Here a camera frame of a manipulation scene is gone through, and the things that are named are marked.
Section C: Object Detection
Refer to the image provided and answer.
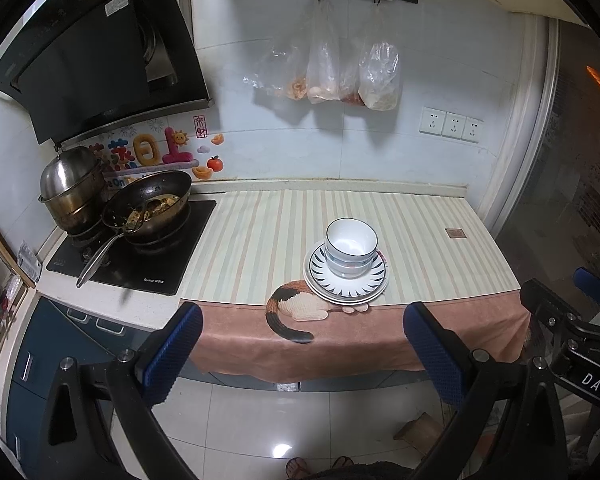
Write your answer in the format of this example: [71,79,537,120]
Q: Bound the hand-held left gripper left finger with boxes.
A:
[17,301,204,480]

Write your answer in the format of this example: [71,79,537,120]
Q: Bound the black cooktop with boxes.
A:
[46,200,217,297]

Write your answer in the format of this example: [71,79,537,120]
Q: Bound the steel dome lid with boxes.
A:
[38,146,105,202]

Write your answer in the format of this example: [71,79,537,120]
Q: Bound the cooked food in wok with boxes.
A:
[125,195,178,226]

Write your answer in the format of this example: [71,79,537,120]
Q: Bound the plain white bowl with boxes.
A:
[326,252,377,273]

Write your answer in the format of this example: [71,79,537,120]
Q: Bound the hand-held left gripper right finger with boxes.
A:
[403,301,566,480]

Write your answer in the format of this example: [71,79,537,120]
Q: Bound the clear plastic bag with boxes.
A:
[339,55,366,107]
[243,42,308,102]
[306,0,342,105]
[358,2,401,112]

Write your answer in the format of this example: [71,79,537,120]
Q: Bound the blue kitchen cabinet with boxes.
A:
[7,297,131,461]

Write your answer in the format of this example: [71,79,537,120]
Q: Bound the black range hood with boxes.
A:
[0,0,215,145]

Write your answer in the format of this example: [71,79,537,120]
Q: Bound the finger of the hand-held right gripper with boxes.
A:
[519,279,586,341]
[573,267,600,311]

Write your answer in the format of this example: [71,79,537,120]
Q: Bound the striped cat print tablecloth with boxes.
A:
[179,189,533,385]

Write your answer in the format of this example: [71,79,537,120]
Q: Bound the steel pot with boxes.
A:
[40,187,108,233]

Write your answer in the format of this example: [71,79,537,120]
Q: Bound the white bowl dark rim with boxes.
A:
[325,217,379,263]

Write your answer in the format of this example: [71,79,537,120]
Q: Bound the blue leaf pattern plate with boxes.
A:
[307,242,387,297]

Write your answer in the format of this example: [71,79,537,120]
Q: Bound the colourful wall sticker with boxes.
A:
[87,115,226,188]

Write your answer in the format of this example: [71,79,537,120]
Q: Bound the white bowl blue pattern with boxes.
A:
[330,265,373,279]

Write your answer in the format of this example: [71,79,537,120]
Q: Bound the small clear packet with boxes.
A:
[19,242,43,281]

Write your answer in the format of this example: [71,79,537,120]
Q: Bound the person's dark clothing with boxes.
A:
[305,462,421,480]

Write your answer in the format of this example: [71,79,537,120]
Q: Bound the white wall socket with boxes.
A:
[461,116,483,143]
[441,111,466,140]
[420,106,447,137]

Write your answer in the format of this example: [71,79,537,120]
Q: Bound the dark wok with handle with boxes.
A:
[76,170,193,289]

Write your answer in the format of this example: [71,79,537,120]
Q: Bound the wooden storage rack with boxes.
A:
[0,210,36,391]

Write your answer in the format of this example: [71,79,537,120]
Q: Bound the person's left foot in sandal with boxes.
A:
[285,457,312,480]

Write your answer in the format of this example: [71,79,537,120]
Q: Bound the glass sliding door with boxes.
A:
[495,15,600,281]

